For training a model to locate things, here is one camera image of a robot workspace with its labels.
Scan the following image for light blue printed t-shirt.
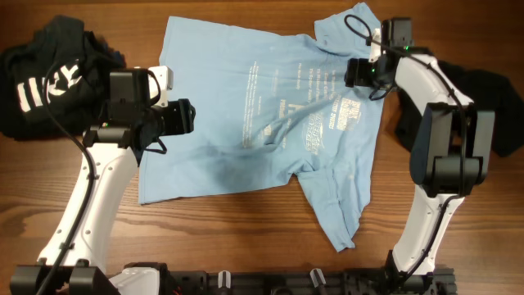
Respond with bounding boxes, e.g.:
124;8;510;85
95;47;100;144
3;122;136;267
138;3;383;251

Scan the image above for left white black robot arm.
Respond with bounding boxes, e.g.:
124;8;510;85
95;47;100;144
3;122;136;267
10;99;196;294

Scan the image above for black t-shirt small logo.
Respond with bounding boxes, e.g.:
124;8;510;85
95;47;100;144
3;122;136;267
395;61;523;157

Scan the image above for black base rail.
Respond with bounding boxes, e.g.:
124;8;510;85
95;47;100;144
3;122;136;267
157;268;459;295

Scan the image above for black t-shirt white letters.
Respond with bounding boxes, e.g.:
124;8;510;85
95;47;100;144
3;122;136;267
1;16;125;140

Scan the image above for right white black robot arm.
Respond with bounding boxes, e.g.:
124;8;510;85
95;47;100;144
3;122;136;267
345;50;495;280

